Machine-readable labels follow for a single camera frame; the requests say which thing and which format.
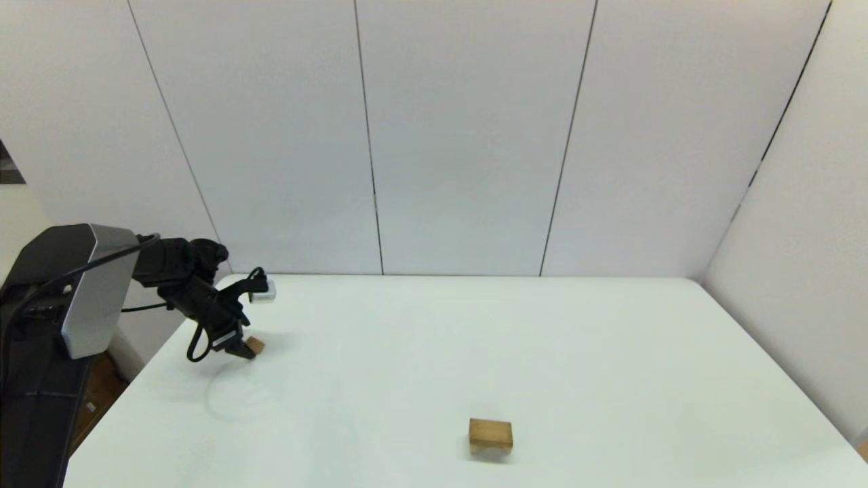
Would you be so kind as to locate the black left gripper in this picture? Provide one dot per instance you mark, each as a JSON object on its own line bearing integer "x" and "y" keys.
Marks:
{"x": 203, "y": 305}

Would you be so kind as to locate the triangular wooden block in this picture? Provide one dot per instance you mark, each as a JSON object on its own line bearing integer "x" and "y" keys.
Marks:
{"x": 255, "y": 346}

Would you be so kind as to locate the rectangular wooden block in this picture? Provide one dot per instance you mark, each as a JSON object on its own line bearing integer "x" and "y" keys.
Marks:
{"x": 491, "y": 428}

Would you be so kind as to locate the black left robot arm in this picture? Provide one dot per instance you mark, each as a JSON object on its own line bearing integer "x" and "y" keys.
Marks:
{"x": 68, "y": 305}

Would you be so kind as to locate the brown cardboard box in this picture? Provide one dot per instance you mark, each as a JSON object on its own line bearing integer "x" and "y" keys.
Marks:
{"x": 91, "y": 407}

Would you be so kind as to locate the dark window pane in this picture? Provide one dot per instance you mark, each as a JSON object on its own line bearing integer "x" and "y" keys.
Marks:
{"x": 7, "y": 169}

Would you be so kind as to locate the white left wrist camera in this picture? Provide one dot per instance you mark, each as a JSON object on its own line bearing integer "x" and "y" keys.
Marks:
{"x": 263, "y": 291}

